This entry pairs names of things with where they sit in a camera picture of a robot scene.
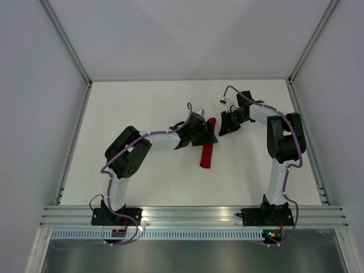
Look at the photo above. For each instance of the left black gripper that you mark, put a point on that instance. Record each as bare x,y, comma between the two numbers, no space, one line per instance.
207,138

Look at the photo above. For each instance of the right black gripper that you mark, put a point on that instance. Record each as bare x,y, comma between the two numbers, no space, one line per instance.
227,127

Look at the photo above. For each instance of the red cloth napkin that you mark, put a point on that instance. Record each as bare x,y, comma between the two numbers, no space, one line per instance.
208,141

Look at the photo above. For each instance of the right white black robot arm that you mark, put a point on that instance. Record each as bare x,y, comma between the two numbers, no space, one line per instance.
285,144

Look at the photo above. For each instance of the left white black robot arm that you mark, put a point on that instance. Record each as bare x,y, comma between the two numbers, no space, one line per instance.
125,155

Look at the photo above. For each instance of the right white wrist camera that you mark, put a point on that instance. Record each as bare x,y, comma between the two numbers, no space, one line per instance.
228,104

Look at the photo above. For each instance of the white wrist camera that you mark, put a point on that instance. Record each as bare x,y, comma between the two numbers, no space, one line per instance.
199,111
228,104

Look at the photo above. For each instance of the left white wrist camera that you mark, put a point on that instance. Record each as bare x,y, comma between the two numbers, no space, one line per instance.
199,111

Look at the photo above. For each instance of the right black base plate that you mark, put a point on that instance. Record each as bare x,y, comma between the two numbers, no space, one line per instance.
255,217

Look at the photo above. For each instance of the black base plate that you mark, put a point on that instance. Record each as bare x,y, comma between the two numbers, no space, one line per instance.
255,217
104,217

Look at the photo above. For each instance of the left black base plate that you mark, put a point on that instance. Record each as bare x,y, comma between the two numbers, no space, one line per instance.
104,217

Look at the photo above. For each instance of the aluminium frame right post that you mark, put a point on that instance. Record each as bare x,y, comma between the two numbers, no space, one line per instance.
328,12

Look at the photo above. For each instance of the aluminium frame post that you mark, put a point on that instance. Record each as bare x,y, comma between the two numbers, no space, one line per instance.
57,25
328,12

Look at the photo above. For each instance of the aluminium front rail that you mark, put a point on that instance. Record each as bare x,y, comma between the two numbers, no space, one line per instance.
192,217

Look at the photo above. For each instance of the white slotted cable duct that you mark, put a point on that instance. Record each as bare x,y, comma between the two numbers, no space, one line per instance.
163,234

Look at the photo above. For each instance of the aluminium frame left post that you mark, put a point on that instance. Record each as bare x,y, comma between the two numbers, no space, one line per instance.
57,25

